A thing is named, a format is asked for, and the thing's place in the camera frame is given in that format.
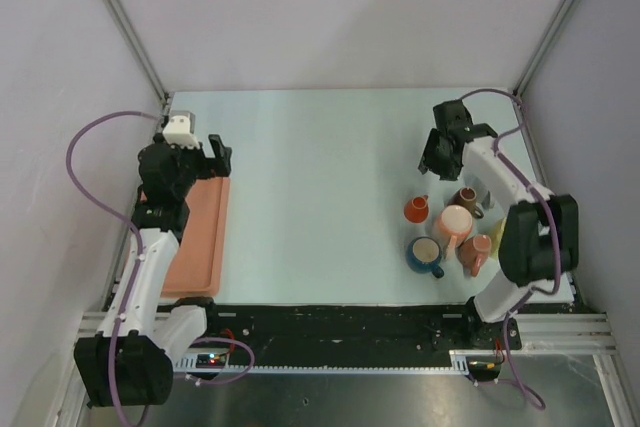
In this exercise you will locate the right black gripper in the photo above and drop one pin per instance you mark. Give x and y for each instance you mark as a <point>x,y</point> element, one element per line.
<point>447,173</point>

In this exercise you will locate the blue mug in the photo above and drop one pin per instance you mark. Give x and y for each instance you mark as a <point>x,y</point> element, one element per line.
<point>424,255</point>

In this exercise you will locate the left aluminium frame post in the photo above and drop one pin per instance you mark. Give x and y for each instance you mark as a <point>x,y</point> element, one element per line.
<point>135,45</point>

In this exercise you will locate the large pink mug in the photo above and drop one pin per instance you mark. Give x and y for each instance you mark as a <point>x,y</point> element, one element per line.
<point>451,228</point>

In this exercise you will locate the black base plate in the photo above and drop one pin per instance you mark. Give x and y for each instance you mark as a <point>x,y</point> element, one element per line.
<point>305,352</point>

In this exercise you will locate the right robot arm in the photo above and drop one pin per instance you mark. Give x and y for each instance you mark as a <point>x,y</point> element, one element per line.
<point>540,239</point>

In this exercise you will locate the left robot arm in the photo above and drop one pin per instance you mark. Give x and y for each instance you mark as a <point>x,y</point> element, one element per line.
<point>164,300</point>

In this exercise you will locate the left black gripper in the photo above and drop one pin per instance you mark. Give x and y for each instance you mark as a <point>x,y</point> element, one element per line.
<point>215,167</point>

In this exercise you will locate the salmon plastic tray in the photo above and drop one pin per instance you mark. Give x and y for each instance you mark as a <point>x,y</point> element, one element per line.
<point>190,267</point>

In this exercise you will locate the small salmon mug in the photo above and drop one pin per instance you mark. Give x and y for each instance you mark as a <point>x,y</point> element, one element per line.
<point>474,252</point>

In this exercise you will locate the right aluminium frame post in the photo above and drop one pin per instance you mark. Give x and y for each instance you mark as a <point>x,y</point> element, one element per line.
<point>550,36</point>

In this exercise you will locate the orange mug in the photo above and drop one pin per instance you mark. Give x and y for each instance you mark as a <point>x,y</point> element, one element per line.
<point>416,209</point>

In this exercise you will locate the yellow mug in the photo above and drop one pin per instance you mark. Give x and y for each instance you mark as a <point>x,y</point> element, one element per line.
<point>496,234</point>

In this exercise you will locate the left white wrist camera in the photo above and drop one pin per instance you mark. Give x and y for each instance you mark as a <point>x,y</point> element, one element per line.
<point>180,130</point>

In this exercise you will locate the dark brown mug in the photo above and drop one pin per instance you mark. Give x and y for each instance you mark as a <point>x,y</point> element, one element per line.
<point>467,198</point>

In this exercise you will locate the white cable duct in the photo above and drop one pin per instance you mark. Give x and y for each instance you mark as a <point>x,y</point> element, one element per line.
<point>457,366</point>

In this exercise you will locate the aluminium frame post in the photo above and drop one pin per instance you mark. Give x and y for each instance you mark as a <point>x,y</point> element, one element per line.
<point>550,36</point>
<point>135,45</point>

